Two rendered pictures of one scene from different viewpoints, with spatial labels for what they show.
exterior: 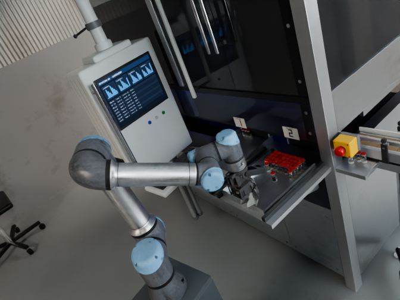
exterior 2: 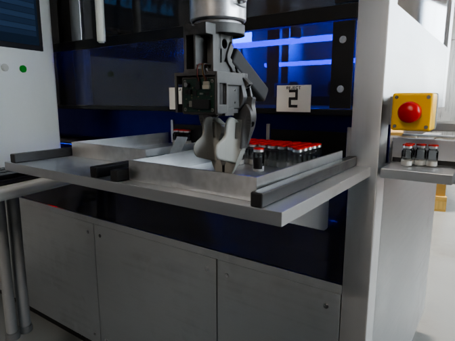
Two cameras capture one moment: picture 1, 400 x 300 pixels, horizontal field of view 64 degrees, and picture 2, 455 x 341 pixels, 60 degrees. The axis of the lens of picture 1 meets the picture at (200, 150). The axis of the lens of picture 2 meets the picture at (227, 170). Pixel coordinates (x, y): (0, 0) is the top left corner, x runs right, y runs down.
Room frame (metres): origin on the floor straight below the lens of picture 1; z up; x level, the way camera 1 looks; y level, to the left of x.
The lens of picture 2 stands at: (0.52, 0.14, 1.02)
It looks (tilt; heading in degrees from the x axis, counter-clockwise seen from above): 10 degrees down; 333
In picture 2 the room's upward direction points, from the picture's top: straight up
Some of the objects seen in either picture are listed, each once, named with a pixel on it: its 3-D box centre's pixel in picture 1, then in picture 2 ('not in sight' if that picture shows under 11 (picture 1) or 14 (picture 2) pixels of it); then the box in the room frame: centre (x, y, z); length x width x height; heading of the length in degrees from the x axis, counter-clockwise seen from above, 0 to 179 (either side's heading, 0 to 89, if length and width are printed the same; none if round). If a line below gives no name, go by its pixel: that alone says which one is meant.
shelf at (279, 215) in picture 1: (249, 169); (191, 166); (1.33, -0.19, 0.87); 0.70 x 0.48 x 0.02; 28
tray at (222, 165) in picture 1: (234, 150); (158, 145); (1.51, -0.18, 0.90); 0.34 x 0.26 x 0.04; 118
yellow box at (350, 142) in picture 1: (346, 144); (414, 111); (1.05, -0.55, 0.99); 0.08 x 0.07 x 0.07; 118
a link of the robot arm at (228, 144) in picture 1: (228, 146); not in sight; (1.01, -0.10, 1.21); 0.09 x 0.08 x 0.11; 88
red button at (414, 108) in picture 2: (340, 150); (409, 111); (1.02, -0.51, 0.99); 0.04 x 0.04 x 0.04; 28
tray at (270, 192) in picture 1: (268, 180); (244, 164); (1.16, -0.23, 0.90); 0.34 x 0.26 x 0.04; 117
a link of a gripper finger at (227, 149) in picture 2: (251, 202); (226, 150); (1.00, -0.11, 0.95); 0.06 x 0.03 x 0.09; 118
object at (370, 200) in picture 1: (260, 144); (175, 221); (2.23, -0.47, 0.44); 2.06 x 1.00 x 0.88; 28
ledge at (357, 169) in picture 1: (359, 164); (420, 170); (1.05, -0.60, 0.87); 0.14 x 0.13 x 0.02; 118
